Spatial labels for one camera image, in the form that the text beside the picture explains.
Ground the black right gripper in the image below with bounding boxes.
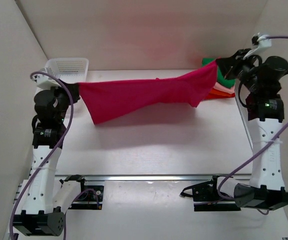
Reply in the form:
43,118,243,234
216,49,262,93

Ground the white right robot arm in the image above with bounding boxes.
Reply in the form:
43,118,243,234
208,48,288,211

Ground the red folded t-shirt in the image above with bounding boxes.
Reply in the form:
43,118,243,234
204,94,225,101

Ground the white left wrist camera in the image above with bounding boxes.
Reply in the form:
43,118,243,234
32,67,60,90

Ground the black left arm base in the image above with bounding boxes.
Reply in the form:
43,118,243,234
59,174,104,210

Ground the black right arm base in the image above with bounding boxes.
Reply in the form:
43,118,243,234
180,175,241,212

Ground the green folded t-shirt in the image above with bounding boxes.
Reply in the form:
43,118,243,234
201,57,237,89

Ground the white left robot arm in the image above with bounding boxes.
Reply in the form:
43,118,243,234
9,83,80,236

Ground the white plastic basket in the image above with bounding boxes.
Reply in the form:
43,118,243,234
44,57,89,83

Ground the pink folded t-shirt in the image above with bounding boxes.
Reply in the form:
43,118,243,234
214,82,235,95

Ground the magenta t-shirt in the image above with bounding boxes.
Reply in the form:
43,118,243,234
78,61,218,124

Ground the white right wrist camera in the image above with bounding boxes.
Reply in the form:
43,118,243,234
243,33,272,60

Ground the orange folded t-shirt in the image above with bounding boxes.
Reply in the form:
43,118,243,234
209,88,235,98

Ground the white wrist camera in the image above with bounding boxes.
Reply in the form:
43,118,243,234
243,33,272,60
32,67,60,90

